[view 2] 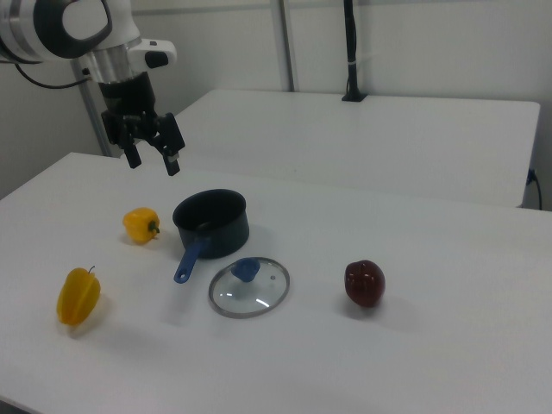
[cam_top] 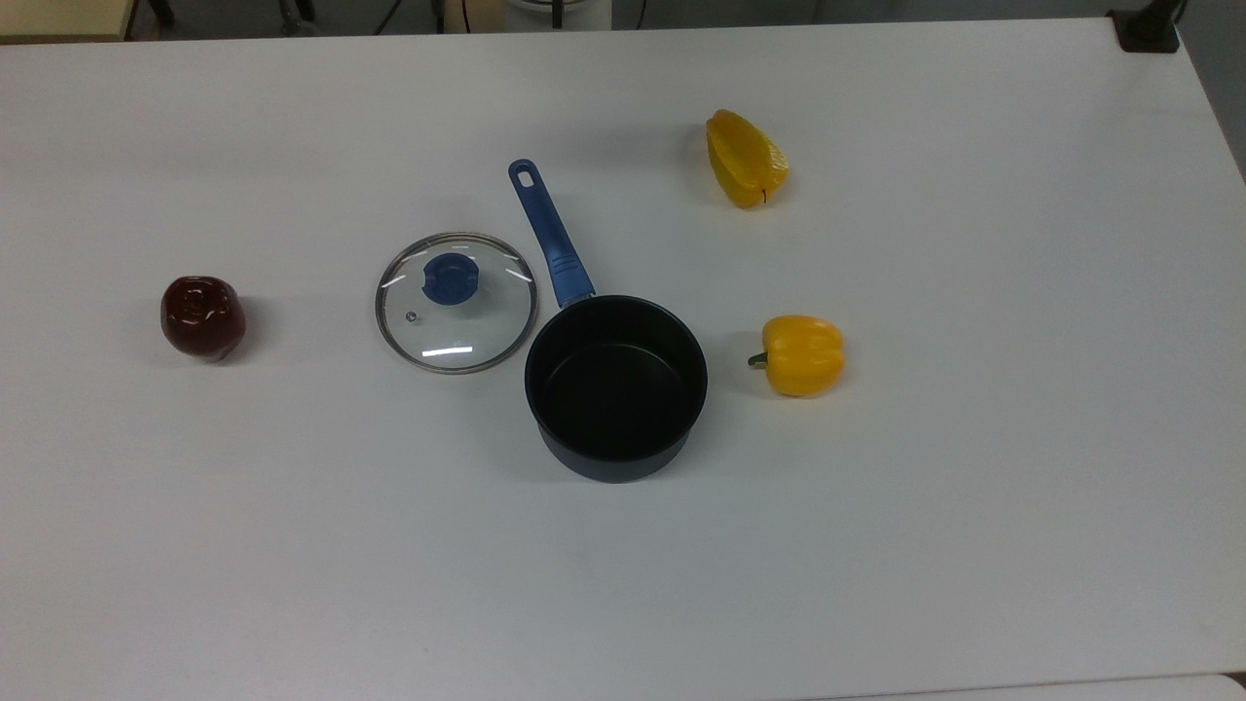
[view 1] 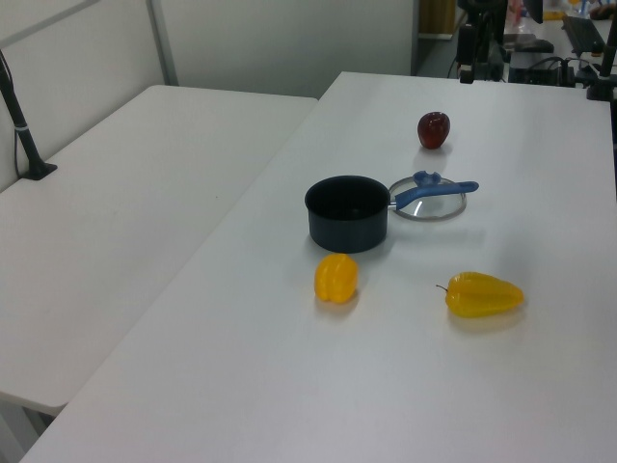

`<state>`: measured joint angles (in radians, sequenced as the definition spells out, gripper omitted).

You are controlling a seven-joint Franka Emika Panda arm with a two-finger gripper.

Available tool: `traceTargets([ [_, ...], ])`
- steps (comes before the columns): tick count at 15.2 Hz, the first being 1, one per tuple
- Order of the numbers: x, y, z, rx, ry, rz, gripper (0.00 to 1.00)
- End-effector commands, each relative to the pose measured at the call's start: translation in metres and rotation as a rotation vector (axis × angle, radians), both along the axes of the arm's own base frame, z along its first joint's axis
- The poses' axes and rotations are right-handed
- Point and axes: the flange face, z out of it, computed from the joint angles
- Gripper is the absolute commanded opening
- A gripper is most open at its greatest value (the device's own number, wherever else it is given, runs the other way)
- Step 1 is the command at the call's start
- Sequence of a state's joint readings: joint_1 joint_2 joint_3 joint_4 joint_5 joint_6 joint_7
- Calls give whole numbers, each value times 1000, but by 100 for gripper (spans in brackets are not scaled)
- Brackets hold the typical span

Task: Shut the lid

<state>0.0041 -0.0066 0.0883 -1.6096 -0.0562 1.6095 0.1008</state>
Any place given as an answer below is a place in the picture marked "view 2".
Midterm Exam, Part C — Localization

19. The black saucepan with blue handle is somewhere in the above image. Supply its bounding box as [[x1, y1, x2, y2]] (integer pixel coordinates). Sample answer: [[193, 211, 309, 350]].
[[172, 188, 251, 285]]

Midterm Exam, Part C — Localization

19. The black power cable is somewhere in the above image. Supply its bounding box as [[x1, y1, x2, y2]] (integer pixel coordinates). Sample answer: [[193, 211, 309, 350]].
[[527, 167, 544, 210]]

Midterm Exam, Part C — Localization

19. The yellow bell pepper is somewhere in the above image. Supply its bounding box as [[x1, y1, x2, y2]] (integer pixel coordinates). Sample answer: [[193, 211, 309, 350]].
[[122, 207, 161, 246]]

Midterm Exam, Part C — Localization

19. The black camera pole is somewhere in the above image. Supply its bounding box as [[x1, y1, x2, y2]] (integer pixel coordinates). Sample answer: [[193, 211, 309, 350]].
[[342, 0, 368, 103]]

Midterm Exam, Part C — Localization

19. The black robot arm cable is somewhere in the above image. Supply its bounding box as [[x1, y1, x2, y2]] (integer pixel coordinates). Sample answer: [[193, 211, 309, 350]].
[[14, 63, 90, 90]]

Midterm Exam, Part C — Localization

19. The glass lid with blue knob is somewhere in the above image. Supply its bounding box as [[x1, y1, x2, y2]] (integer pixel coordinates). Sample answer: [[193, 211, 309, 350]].
[[208, 256, 291, 320]]

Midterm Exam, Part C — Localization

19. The yellow starfruit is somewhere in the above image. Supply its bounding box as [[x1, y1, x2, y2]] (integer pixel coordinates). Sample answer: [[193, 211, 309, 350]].
[[56, 265, 104, 326]]

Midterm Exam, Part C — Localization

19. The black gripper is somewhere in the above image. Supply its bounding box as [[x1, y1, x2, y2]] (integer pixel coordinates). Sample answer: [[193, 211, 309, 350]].
[[97, 71, 187, 178]]

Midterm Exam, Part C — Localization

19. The white adjacent table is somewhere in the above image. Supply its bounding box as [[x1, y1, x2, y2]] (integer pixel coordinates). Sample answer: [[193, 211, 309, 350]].
[[171, 89, 543, 209]]

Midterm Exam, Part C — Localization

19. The aluminium frame post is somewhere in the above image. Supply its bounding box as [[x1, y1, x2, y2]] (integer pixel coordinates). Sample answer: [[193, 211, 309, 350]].
[[270, 0, 299, 92], [70, 59, 116, 159]]

